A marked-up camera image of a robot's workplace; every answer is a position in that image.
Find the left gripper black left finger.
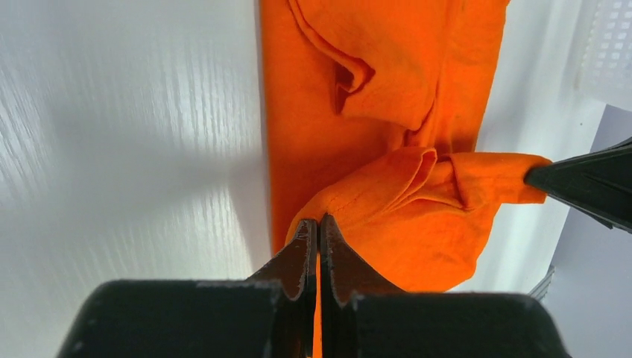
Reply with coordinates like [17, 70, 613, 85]
[58, 219, 317, 357]

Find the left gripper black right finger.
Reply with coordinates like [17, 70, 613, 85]
[320, 215, 568, 357]

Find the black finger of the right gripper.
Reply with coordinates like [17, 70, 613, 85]
[524, 139, 631, 233]

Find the orange t shirt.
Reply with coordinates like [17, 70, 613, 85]
[259, 0, 553, 358]

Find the white plastic basket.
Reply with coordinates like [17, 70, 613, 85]
[578, 0, 631, 111]

